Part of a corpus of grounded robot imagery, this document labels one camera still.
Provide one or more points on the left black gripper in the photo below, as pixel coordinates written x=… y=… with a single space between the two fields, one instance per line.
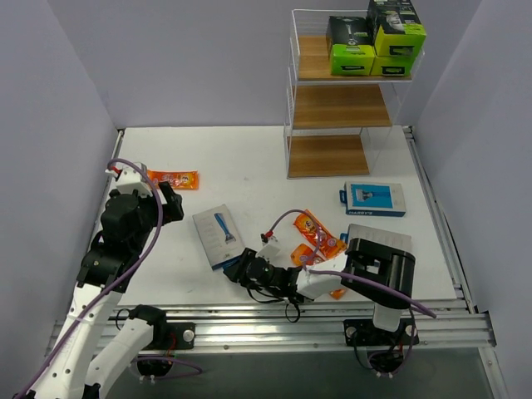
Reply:
x=167 y=204

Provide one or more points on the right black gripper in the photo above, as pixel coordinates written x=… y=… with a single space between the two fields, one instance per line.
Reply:
x=243 y=266

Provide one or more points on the grey box blue razor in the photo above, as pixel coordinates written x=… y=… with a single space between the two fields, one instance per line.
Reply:
x=219 y=236
x=381 y=236

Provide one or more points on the black green razor pack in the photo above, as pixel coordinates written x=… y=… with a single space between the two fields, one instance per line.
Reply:
x=350 y=48

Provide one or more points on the tall green black razor box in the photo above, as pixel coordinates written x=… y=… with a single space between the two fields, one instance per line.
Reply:
x=392 y=66

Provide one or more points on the small black green razor box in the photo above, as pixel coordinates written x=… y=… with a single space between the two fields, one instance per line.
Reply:
x=396 y=28

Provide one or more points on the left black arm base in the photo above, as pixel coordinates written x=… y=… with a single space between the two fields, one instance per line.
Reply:
x=181 y=336

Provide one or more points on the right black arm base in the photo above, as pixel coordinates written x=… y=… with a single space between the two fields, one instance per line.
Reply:
x=362 y=333

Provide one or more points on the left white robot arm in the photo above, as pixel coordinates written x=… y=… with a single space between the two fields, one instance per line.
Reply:
x=74 y=369

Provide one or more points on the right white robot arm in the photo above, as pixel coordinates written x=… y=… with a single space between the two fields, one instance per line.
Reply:
x=378 y=272

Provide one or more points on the orange razor bag far left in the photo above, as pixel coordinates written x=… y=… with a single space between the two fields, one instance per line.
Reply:
x=178 y=180

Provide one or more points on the orange razor bag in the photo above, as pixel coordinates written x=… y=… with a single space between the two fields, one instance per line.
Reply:
x=178 y=180
x=299 y=258
x=318 y=236

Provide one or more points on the orange razor bag lower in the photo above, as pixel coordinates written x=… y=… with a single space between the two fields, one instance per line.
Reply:
x=299 y=258

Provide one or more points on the orange razor bag upper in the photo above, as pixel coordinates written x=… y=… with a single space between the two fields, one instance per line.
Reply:
x=318 y=236

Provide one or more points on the blue white razor box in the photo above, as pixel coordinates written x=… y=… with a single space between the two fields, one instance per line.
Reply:
x=365 y=199

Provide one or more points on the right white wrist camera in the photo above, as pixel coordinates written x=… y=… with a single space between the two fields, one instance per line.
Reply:
x=271 y=246

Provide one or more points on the white wire wooden shelf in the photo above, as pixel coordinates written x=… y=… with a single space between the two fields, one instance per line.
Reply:
x=335 y=125

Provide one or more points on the aluminium mounting rail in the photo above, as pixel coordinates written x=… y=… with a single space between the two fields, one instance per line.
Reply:
x=264 y=328

